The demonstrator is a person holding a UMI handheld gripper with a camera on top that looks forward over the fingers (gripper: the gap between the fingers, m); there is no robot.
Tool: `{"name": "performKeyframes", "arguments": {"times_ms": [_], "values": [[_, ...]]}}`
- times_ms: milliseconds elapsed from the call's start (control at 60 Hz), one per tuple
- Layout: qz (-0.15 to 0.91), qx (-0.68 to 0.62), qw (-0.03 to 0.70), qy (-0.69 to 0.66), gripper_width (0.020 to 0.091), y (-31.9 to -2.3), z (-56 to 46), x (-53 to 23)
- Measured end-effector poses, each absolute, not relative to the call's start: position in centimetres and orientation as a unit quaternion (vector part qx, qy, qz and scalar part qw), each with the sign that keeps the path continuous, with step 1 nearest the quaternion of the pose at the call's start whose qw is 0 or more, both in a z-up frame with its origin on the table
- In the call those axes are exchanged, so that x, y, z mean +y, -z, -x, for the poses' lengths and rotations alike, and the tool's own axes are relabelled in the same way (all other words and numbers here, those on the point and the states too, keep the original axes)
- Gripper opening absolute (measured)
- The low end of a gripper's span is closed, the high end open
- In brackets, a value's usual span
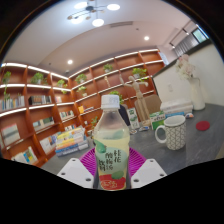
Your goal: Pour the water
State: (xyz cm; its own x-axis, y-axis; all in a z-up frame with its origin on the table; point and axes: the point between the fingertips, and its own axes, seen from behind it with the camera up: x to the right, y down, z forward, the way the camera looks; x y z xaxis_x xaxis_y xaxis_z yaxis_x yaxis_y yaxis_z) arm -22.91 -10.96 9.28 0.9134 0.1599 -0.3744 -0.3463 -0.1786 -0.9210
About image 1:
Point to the branched ceiling lamp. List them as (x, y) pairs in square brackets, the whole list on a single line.
[(91, 11)]

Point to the dark blue chair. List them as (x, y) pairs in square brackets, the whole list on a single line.
[(124, 115)]

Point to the flat round red coaster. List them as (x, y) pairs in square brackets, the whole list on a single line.
[(203, 125)]

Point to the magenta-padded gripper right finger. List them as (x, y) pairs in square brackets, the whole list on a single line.
[(150, 171)]

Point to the tall green and white carton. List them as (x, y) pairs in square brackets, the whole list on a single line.
[(133, 118)]

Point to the low green and white box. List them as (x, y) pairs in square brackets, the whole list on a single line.
[(156, 120)]

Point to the orange wooden shelf unit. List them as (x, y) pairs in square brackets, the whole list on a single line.
[(40, 116)]

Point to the yellow drink bottle white cap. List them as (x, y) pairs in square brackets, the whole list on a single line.
[(111, 140)]

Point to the high window strip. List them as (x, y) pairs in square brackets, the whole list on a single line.
[(188, 41)]

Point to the tan upholstered chair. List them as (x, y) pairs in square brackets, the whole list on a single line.
[(154, 104)]

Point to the white mug with triangle pattern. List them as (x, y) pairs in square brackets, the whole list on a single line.
[(176, 133)]

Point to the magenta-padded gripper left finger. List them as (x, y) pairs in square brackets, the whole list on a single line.
[(75, 171)]

